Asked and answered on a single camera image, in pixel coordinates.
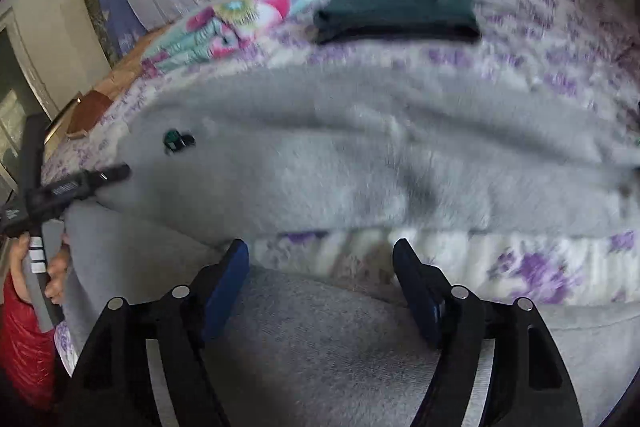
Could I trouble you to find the glass door with frame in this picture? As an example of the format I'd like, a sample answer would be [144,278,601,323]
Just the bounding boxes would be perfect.
[0,9,58,202]

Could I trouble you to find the dark green folded garment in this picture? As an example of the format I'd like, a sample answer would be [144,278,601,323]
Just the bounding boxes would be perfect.
[314,0,482,44]

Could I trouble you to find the blue patterned cloth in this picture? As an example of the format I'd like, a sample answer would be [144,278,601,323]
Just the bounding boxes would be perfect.
[99,0,148,58]

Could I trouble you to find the brown wooden bedside furniture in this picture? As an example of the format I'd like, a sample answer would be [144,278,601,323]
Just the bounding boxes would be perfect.
[46,25,168,142]

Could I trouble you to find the red jacket sleeve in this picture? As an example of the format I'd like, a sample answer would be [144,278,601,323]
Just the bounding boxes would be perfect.
[1,275,56,411]

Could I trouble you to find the colourful floral folded blanket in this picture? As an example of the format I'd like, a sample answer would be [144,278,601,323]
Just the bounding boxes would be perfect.
[141,0,319,77]

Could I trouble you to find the grey fleece pants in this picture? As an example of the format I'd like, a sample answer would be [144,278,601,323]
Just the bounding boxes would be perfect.
[63,66,639,425]

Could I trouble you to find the purple floral bed sheet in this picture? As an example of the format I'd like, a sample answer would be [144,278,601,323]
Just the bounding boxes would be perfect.
[48,0,639,311]

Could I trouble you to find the person's left hand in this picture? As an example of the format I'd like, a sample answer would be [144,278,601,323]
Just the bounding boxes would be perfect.
[9,232,70,305]

